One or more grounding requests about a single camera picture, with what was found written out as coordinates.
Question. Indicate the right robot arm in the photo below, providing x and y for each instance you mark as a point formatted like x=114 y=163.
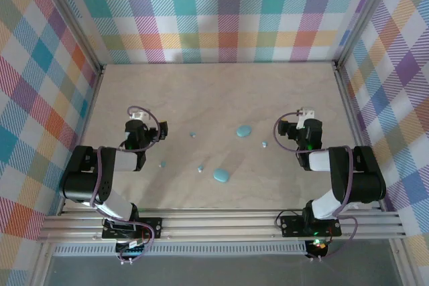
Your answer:
x=365 y=182

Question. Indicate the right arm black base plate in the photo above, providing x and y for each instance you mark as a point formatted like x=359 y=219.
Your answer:
x=291 y=225

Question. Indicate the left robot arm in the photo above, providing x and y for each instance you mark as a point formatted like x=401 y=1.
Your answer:
x=80 y=179

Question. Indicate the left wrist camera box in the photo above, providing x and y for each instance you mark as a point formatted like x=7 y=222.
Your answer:
x=138 y=114

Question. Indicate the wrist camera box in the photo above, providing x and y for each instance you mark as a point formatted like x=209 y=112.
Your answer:
x=138 y=114
x=306 y=113

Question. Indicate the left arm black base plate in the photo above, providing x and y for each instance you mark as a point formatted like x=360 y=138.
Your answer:
x=152 y=227

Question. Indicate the teal earbud charging case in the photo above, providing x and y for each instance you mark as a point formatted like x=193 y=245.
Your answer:
x=244 y=131
x=221 y=175

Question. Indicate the aluminium side rail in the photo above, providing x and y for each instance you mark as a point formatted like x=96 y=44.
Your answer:
x=90 y=108
x=350 y=108

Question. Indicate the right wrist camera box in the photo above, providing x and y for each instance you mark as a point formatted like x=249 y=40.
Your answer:
x=306 y=113

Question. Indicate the aluminium mounting rail beam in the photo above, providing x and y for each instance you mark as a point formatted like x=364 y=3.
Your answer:
x=218 y=229

